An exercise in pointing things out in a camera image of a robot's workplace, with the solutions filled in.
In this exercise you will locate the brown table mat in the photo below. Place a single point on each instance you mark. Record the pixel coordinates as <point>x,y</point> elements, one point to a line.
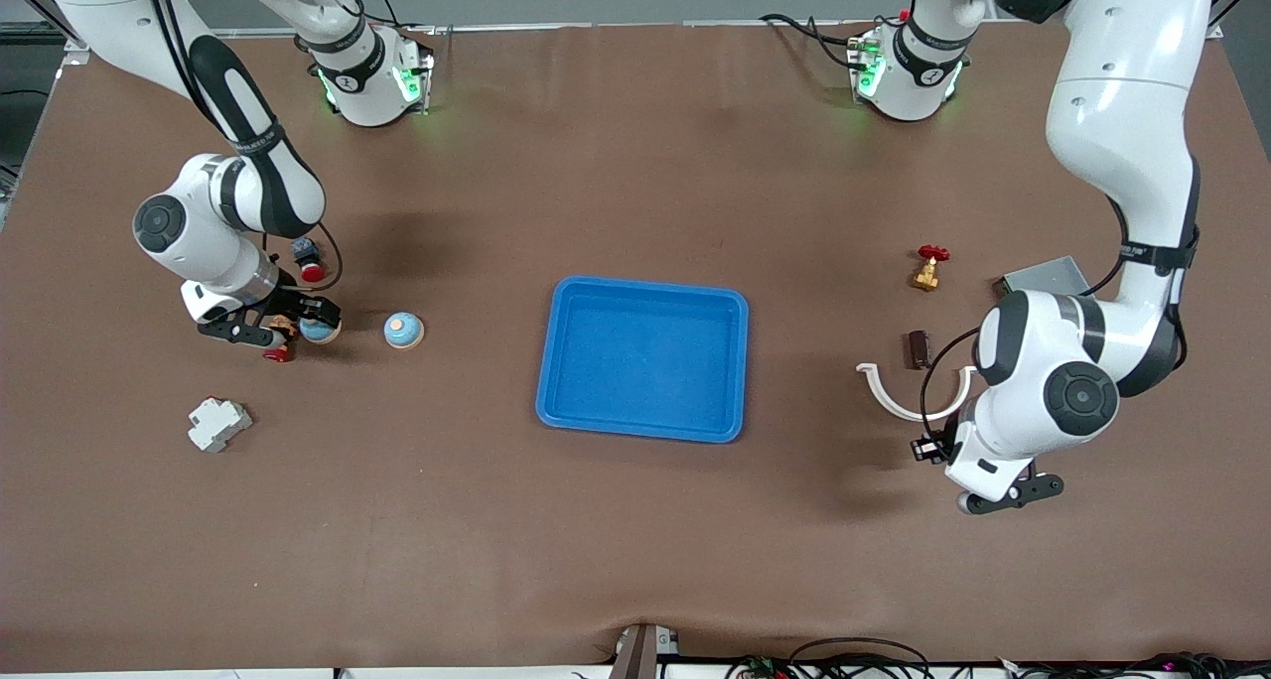
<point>635,540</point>

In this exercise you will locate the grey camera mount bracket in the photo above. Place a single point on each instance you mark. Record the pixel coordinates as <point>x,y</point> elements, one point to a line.
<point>640,651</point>

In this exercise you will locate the red button black body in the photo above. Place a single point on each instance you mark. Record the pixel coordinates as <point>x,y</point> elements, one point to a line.
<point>310,262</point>

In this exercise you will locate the white semicircular clamp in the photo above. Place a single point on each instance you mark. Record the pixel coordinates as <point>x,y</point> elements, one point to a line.
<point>889,401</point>

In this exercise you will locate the grey aluminium table rail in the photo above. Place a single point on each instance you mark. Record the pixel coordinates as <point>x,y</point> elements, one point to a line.
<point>645,24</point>

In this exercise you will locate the red button orange body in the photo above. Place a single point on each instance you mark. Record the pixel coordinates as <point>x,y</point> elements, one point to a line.
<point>280,351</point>

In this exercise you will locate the aluminium frame post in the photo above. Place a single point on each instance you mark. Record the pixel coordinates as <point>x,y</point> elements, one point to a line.
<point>75,56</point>
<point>1213,27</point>

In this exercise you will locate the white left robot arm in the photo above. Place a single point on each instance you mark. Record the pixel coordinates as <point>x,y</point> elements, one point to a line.
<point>1122,113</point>

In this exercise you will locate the blue plastic tray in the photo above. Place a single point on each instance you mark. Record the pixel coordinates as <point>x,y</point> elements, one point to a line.
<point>645,371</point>

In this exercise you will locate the grey metal box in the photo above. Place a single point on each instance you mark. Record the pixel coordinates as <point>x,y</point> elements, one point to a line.
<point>1043,277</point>

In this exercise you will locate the light blue bell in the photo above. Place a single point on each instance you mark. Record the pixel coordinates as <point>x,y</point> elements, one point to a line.
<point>403,331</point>
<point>320,334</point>

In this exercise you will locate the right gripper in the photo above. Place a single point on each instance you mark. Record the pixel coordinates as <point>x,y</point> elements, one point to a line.
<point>295,307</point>

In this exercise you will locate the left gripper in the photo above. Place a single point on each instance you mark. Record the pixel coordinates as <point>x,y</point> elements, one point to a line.
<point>940,443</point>

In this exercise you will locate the white circuit breaker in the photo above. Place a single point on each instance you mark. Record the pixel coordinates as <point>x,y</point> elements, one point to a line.
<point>218,425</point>

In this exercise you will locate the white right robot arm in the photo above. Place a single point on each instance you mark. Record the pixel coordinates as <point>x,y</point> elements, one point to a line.
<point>199,232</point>

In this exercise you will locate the black capacitor with print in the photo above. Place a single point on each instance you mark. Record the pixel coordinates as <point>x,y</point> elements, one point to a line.
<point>924,451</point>

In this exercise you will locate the dark brown capacitor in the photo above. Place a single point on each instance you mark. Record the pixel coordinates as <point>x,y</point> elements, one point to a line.
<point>918,349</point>

